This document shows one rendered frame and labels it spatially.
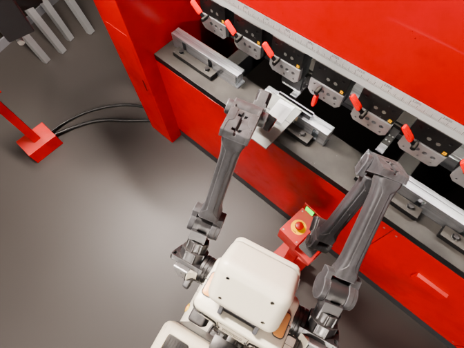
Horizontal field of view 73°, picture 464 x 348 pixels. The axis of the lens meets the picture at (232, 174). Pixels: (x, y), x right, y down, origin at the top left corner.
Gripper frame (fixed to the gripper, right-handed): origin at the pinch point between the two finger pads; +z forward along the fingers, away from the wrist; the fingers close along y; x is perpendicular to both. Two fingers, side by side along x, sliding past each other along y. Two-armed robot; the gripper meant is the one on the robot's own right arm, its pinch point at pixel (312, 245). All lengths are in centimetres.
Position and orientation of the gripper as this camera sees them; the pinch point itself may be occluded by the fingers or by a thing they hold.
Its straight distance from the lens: 146.0
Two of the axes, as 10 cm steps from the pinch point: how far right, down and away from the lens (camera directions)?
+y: 7.0, -7.1, 0.4
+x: -6.8, -6.4, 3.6
